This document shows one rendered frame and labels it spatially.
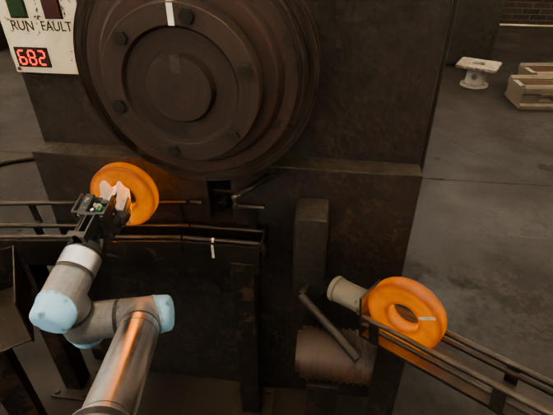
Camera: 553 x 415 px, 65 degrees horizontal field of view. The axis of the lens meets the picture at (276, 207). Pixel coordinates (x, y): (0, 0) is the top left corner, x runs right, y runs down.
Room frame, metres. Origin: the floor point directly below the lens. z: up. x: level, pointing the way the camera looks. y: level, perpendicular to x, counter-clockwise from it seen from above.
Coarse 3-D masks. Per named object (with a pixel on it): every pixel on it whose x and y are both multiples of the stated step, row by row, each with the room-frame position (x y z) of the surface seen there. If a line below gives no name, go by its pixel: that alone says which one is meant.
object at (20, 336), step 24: (0, 264) 0.78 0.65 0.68; (0, 288) 0.77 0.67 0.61; (24, 288) 0.72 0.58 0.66; (0, 312) 0.70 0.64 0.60; (24, 312) 0.64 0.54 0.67; (0, 336) 0.63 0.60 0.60; (24, 336) 0.63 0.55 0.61; (0, 360) 0.64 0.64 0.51; (0, 384) 0.63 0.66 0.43; (24, 384) 0.66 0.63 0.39; (24, 408) 0.64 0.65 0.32
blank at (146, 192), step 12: (108, 168) 0.85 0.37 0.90; (120, 168) 0.85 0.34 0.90; (132, 168) 0.86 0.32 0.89; (96, 180) 0.86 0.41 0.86; (108, 180) 0.85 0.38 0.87; (120, 180) 0.85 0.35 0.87; (132, 180) 0.84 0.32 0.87; (144, 180) 0.84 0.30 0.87; (96, 192) 0.86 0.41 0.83; (132, 192) 0.84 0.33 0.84; (144, 192) 0.84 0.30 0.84; (156, 192) 0.86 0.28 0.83; (132, 204) 0.86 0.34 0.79; (144, 204) 0.84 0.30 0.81; (156, 204) 0.85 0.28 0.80; (132, 216) 0.84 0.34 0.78; (144, 216) 0.84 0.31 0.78
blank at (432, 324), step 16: (384, 288) 0.62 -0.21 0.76; (400, 288) 0.60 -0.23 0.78; (416, 288) 0.59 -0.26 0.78; (368, 304) 0.64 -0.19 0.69; (384, 304) 0.61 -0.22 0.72; (400, 304) 0.60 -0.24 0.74; (416, 304) 0.58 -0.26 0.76; (432, 304) 0.57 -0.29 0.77; (384, 320) 0.61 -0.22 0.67; (400, 320) 0.61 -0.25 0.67; (432, 320) 0.55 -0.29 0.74; (416, 336) 0.57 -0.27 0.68; (432, 336) 0.55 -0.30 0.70
